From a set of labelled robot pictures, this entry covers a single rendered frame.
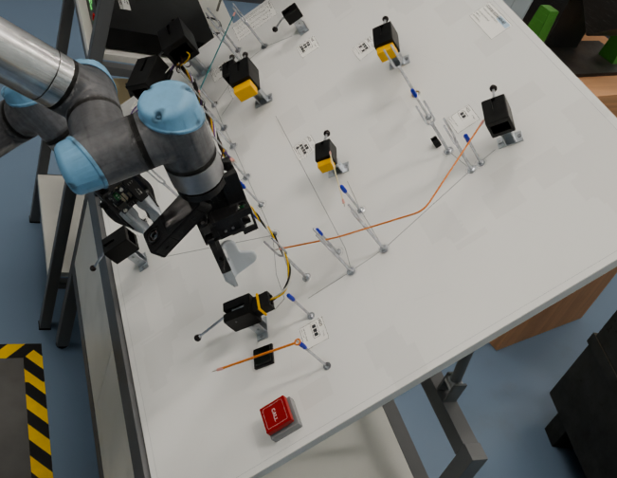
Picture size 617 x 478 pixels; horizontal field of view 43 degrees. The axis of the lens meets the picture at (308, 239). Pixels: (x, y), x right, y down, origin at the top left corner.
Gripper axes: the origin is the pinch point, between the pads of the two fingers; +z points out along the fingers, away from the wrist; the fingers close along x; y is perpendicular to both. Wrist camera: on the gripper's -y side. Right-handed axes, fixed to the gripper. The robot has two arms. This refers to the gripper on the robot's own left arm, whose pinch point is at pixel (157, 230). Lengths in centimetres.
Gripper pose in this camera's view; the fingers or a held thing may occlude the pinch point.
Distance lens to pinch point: 144.5
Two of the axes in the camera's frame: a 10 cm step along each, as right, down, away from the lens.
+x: 7.0, -6.9, 1.8
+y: 4.6, 2.5, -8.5
